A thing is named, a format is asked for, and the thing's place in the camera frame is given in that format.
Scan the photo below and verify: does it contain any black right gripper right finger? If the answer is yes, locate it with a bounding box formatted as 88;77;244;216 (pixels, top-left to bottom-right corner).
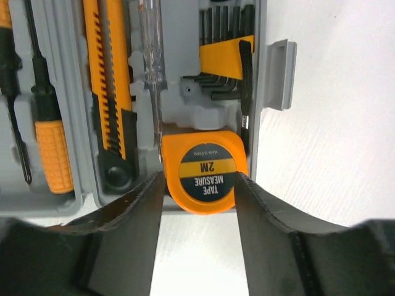
234;172;394;295

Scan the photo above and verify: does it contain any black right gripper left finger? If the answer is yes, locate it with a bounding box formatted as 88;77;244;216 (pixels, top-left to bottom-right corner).
1;172;165;295

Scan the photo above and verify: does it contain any orange handle slim screwdriver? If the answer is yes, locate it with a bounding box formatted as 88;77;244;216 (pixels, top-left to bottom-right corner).
23;1;73;194

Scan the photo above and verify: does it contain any orange tape measure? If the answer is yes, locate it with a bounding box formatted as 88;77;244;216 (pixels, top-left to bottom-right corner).
162;39;256;216

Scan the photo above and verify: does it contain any grey plastic tool case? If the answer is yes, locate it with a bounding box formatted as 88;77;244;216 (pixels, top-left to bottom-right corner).
1;1;297;217

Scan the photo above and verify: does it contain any orange handle thick screwdriver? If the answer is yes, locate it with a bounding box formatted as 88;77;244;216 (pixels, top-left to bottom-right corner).
1;1;32;184

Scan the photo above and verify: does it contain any orange black utility knife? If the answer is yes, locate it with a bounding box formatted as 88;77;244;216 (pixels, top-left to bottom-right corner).
83;1;139;194

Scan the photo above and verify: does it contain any orange hex key holder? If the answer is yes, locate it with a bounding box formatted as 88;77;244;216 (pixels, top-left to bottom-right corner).
184;4;255;101

